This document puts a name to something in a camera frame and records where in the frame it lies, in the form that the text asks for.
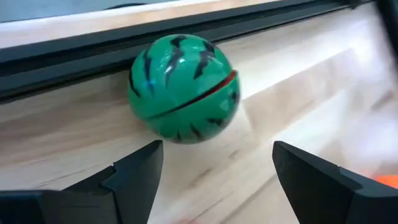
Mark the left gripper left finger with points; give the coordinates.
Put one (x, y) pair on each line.
(77, 202)

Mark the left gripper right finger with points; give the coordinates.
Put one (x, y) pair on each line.
(326, 199)

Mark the green striped toy watermelon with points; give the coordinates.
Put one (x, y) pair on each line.
(183, 90)

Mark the black aluminium table frame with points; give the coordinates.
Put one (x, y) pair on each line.
(93, 53)

